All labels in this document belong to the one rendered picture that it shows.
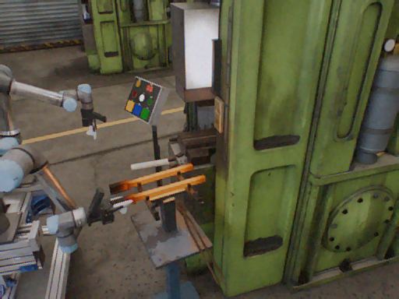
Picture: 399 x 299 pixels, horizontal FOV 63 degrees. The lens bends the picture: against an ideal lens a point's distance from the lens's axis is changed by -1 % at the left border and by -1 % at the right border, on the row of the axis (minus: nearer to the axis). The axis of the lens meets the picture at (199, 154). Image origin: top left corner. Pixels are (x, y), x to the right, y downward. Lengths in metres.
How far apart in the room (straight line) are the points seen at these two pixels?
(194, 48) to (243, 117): 0.45
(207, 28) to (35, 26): 8.23
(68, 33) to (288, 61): 8.59
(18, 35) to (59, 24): 1.03
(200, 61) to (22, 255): 1.37
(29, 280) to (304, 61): 2.09
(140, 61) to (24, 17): 3.79
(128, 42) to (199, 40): 5.07
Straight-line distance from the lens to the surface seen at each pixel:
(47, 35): 9.84
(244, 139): 1.63
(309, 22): 1.67
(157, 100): 2.37
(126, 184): 1.63
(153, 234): 1.74
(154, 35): 6.91
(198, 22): 1.75
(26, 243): 1.92
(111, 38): 6.87
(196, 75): 1.80
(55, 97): 2.10
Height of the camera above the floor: 1.97
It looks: 31 degrees down
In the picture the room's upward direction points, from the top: straight up
